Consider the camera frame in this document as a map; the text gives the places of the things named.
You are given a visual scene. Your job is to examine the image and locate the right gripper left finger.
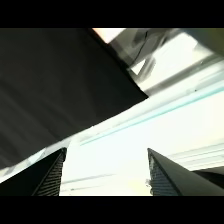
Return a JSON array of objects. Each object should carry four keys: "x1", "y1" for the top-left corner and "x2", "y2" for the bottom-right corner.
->
[{"x1": 0, "y1": 147, "x2": 68, "y2": 196}]

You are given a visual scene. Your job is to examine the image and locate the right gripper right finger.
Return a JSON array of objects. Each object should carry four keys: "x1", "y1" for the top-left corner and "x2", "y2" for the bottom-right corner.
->
[{"x1": 147, "y1": 147, "x2": 224, "y2": 196}]

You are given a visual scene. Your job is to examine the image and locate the black trousers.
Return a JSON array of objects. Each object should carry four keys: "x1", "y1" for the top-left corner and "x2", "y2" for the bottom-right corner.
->
[{"x1": 0, "y1": 28, "x2": 150, "y2": 171}]

